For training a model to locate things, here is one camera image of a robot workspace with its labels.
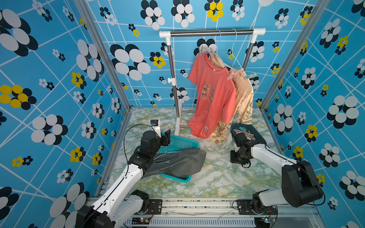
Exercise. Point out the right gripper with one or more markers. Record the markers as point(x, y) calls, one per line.
point(233, 159)

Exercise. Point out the mint green wire hanger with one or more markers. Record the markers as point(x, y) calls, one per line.
point(234, 53)

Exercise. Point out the mint green clothespin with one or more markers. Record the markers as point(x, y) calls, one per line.
point(250, 76)

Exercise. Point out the dark grey clothespin tray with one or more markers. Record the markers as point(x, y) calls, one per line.
point(239, 142)

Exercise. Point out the dark grey garment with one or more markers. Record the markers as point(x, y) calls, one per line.
point(189, 163)

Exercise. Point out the teal laundry basket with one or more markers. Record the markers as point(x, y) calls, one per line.
point(177, 144)

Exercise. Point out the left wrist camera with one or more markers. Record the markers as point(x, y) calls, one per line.
point(155, 124)

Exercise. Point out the metal clothes rack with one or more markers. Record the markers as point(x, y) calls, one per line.
point(168, 35)

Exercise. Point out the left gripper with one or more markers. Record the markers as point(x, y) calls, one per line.
point(166, 138)

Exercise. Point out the pile of coloured clothespins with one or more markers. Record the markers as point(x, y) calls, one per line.
point(244, 134)

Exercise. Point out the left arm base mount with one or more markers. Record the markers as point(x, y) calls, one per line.
point(154, 207)

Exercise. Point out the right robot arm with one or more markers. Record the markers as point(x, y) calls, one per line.
point(299, 184)

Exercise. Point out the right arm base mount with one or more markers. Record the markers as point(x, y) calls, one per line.
point(253, 207)

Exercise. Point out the blue wire hanger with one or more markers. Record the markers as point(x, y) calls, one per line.
point(215, 59)

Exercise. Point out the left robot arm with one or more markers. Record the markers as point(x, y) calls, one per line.
point(111, 210)

